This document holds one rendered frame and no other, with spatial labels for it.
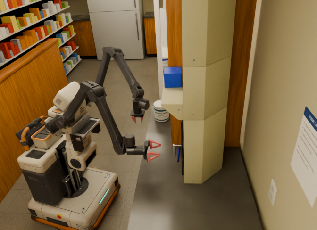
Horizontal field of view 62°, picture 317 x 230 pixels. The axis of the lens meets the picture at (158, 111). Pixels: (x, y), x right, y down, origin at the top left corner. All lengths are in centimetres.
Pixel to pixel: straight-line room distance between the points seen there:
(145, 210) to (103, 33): 535
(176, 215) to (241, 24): 112
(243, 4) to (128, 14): 484
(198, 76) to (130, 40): 519
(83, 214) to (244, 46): 187
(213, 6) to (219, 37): 15
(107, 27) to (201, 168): 522
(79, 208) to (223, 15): 200
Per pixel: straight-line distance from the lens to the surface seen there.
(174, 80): 153
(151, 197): 166
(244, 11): 163
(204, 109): 139
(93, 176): 285
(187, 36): 124
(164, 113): 223
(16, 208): 328
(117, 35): 646
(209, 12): 123
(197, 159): 159
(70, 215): 260
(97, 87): 164
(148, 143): 163
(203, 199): 165
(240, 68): 172
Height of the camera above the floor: 218
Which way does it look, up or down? 31 degrees down
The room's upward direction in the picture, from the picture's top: 4 degrees counter-clockwise
